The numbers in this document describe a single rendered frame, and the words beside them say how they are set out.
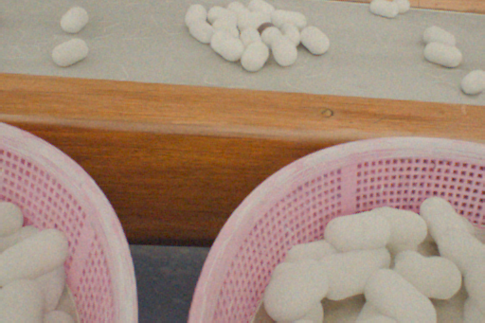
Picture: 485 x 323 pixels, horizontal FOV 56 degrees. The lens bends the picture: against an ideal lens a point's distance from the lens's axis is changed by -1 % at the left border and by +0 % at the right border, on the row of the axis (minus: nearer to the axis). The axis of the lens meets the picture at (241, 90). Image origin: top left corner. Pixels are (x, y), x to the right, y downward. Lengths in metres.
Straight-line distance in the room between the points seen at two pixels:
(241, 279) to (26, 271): 0.09
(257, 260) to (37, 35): 0.30
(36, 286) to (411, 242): 0.18
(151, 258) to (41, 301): 0.11
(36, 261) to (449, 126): 0.24
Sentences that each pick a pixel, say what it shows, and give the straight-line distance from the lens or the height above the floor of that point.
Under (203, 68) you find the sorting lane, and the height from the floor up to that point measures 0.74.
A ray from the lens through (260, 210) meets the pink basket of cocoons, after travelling 0.21.
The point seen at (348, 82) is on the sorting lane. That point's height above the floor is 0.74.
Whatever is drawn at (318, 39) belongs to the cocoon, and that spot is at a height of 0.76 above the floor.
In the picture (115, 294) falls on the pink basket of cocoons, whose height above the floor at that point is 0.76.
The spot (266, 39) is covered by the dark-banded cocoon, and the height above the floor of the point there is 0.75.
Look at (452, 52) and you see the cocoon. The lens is 0.47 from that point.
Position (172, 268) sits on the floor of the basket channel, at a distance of 0.30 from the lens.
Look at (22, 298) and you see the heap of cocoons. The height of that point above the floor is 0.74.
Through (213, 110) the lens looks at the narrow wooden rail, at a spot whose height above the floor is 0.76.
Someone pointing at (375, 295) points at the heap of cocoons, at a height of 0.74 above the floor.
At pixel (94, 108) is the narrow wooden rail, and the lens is 0.27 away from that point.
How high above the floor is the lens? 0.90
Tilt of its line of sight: 28 degrees down
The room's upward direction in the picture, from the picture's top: 7 degrees clockwise
